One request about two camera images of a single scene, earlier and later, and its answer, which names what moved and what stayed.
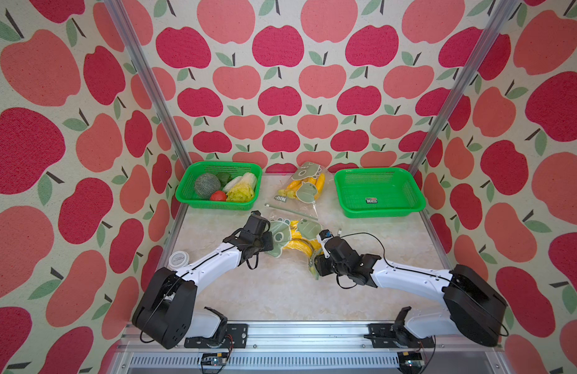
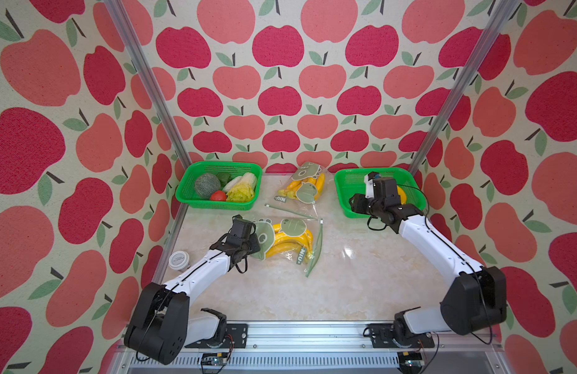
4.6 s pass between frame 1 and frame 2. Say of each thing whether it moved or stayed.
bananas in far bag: stayed
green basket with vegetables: stayed
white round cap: stayed
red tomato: stayed
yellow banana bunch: moved
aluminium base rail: stayed
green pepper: stayed
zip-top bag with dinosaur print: moved
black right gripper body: moved
